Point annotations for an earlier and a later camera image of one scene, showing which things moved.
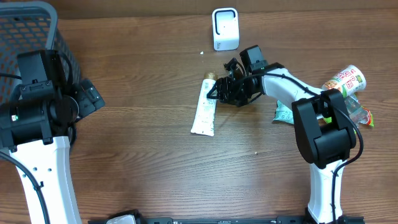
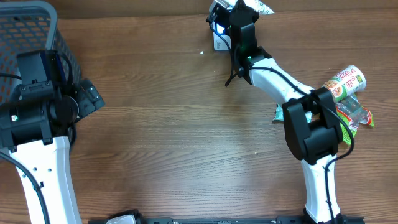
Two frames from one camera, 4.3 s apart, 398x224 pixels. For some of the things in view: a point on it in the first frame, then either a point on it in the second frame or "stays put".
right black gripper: (224, 84) → (255, 15)
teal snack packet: (283, 114) stays put
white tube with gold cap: (204, 122) → (259, 7)
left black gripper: (88, 97) stays put
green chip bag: (357, 113) stays put
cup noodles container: (349, 80) stays put
